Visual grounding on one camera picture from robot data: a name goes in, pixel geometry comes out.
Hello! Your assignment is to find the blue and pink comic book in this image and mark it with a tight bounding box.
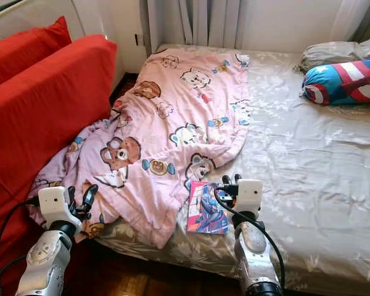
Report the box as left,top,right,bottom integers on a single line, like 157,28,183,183
186,179,230,235

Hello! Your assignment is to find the large red cushion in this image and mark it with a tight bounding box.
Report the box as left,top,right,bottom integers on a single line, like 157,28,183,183
0,34,118,296

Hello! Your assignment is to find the bed with grey floral sheet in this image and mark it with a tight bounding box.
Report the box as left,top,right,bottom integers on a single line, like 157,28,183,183
86,42,370,296

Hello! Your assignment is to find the red white blue star bolster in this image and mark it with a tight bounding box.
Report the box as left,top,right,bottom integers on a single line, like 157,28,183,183
300,57,370,106

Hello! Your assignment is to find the flat red cushion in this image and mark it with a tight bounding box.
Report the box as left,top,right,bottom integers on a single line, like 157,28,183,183
0,15,72,90

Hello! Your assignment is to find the grey floral pillow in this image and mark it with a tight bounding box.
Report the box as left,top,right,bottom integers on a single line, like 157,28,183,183
296,35,370,73

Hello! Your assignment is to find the grey curtain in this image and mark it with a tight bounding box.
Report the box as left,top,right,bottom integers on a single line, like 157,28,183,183
145,0,370,53

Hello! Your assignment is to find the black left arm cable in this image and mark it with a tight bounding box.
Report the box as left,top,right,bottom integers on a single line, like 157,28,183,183
0,196,41,296

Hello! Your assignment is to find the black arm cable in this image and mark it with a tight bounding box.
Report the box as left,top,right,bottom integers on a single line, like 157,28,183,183
213,188,286,290
0,196,41,296

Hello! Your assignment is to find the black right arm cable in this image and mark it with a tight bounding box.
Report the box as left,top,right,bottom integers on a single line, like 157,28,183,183
213,188,286,290

